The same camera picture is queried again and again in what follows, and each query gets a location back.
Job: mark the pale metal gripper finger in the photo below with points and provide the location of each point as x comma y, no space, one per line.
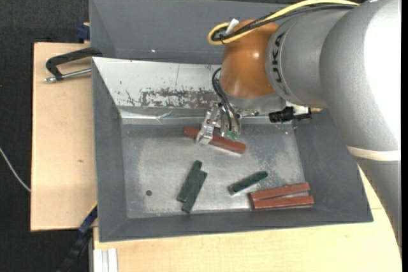
201,134
210,137

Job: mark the red-brown flat block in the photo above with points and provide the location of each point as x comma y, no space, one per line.
283,202
280,190
231,145

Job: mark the dark green flat block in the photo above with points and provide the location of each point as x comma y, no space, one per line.
195,192
247,183
188,181

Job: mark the grey metal bin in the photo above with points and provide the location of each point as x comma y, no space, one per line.
165,25

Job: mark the pale wood flat board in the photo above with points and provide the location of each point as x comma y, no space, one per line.
62,137

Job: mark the black cylinder on white bracket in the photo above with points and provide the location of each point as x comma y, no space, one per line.
282,114

